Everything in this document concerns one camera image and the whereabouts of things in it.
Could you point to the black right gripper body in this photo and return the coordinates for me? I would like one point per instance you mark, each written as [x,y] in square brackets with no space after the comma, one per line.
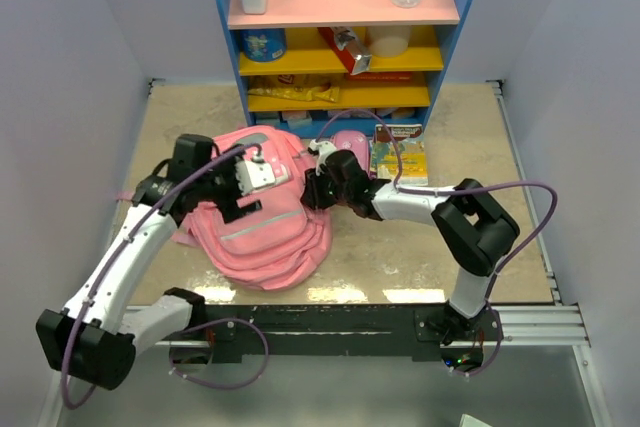
[325,192]

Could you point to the pink student backpack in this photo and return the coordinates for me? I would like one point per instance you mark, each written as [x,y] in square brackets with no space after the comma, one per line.
[278,246]

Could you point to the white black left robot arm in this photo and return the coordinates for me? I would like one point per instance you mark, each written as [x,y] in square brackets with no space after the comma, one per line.
[92,338]

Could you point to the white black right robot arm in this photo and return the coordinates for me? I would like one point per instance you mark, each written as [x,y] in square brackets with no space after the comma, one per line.
[477,230]

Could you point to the yellow chips bag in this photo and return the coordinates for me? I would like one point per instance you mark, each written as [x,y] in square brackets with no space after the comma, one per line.
[296,87]

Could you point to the pink blue pencil case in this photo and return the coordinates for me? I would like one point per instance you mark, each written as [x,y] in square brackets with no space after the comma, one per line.
[356,142]

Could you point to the yellow illustrated book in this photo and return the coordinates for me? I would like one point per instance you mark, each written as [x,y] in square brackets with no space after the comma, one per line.
[402,146]

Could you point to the blue cartoon can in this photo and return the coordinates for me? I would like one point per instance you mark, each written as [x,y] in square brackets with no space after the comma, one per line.
[264,45]

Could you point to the blue pink yellow shelf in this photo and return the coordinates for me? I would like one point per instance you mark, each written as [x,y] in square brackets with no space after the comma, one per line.
[319,66]

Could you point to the red silver snack box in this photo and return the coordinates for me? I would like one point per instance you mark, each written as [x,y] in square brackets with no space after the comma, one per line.
[348,47]

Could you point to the white translucent cup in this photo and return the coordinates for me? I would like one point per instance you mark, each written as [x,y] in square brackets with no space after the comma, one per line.
[388,41]

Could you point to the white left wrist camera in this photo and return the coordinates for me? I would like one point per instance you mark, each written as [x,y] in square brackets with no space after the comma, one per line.
[253,176]

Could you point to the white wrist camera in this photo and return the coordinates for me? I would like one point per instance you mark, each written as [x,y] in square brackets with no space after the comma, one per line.
[321,149]
[253,176]

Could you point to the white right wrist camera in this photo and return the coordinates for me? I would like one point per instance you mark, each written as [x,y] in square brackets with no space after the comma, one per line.
[321,149]

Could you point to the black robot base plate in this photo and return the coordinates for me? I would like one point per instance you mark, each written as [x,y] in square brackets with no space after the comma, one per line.
[415,331]

